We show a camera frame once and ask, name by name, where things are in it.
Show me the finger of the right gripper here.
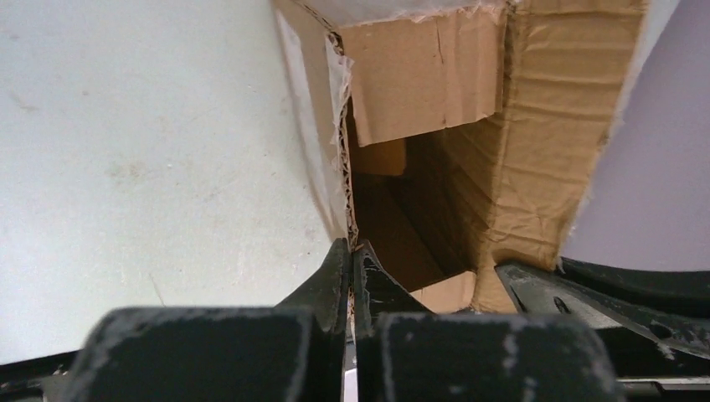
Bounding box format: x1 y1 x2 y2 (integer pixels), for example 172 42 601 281
495 257 709 358

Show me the brown cardboard express box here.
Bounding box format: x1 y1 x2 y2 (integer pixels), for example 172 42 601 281
272 1 655 312

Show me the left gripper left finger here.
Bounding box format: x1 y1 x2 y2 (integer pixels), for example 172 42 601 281
61 239 352 401

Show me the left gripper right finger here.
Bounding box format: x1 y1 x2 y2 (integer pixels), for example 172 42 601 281
352 243 625 401

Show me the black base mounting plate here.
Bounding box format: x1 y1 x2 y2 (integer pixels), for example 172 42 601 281
1 351 78 402

